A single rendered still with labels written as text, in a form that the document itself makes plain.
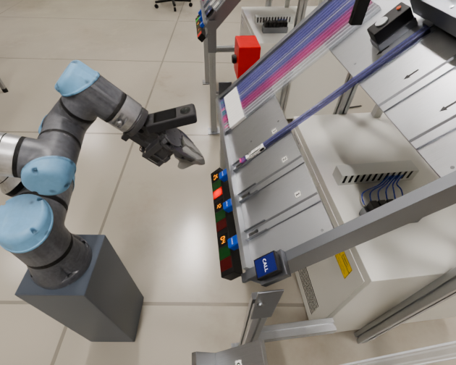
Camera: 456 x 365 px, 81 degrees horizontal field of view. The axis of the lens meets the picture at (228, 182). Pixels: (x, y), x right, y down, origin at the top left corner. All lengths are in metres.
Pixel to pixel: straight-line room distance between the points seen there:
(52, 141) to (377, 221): 0.58
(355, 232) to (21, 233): 0.66
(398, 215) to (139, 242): 1.25
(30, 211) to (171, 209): 0.97
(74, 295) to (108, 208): 0.91
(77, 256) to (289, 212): 0.56
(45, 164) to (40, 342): 1.04
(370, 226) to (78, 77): 0.58
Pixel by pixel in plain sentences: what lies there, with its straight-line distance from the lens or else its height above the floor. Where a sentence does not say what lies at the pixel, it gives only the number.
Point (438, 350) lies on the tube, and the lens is 0.39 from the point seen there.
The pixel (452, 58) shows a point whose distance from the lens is 0.66.
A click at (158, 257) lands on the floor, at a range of 1.45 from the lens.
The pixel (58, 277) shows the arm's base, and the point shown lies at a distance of 0.84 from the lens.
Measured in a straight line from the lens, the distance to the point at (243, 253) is 0.60.
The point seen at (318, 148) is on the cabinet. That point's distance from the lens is 1.05.
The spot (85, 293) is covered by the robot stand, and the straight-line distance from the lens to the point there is 0.84.
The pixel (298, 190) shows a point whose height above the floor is 0.83.
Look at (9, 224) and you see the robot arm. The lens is 0.74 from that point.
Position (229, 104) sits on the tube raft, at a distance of 0.97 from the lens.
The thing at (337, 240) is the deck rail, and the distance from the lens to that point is 0.52.
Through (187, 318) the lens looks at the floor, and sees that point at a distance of 1.32.
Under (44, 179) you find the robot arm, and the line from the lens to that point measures 0.55.
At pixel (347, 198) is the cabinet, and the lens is 0.91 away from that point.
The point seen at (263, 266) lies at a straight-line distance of 0.53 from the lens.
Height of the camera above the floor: 1.27
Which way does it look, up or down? 48 degrees down
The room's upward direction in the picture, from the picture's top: 2 degrees clockwise
